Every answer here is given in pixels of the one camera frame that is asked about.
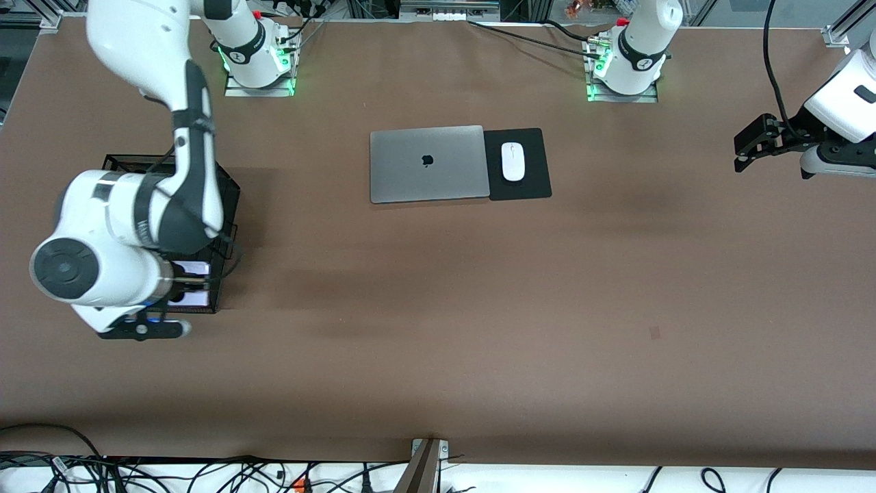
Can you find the lavender flip phone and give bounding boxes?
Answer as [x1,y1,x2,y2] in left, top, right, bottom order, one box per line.
[168,261,211,307]

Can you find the black mouse pad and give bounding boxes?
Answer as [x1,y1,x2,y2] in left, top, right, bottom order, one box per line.
[483,127,553,202]

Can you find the silver closed laptop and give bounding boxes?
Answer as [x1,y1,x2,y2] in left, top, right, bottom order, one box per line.
[370,125,491,205]

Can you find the white computer mouse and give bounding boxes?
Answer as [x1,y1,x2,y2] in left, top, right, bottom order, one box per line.
[501,142,526,182]

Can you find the white power strip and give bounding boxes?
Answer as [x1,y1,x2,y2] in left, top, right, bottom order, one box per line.
[400,0,500,21]

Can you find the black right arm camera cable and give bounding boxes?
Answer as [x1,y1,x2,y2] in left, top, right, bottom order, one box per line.
[144,144,242,278]

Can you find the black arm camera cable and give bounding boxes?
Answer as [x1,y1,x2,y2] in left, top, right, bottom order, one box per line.
[763,0,801,138]
[144,144,242,278]

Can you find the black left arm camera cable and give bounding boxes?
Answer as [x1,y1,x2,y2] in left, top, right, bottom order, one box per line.
[763,0,801,138]

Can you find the black wire mesh tray organizer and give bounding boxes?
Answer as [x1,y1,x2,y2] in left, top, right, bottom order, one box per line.
[101,154,242,314]

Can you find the aluminium frame profile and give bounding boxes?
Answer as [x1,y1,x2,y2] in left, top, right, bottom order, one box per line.
[823,0,876,49]
[0,8,64,32]

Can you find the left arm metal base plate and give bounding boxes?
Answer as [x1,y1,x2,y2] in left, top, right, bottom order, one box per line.
[585,34,660,103]

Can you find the tangled black floor cables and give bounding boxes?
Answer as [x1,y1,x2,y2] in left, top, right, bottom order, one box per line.
[0,452,411,493]

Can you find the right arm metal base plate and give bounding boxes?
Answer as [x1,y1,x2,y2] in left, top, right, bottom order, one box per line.
[224,34,298,98]

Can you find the black looped floor cable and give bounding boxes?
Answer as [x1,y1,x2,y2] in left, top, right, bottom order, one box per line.
[0,423,103,458]

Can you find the black cable across table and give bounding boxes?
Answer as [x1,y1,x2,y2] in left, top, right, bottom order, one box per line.
[467,19,603,55]

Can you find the aluminium camera mount post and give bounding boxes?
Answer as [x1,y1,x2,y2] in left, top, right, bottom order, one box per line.
[394,438,450,493]

